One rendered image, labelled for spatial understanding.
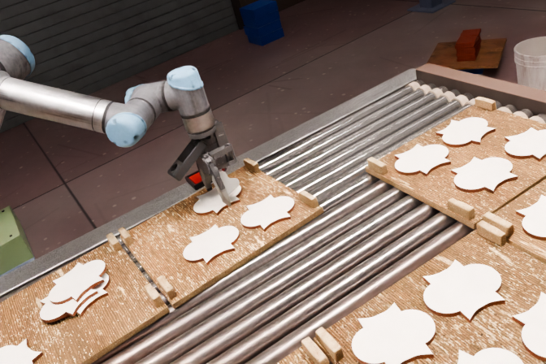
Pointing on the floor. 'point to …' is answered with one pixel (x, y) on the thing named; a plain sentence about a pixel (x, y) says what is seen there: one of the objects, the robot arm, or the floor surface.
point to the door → (112, 14)
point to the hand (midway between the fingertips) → (217, 197)
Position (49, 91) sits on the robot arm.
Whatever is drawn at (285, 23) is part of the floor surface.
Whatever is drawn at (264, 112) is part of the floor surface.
